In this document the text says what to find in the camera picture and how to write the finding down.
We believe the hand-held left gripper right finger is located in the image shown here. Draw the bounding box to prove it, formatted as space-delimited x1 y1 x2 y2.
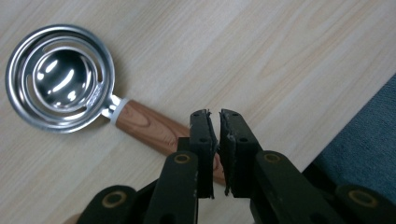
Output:
218 108 263 199

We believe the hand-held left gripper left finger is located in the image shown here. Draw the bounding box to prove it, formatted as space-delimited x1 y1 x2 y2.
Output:
177 108 219 200

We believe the steel egg separator wooden handle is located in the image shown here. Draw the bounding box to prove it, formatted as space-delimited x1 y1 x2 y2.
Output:
5 23 227 187

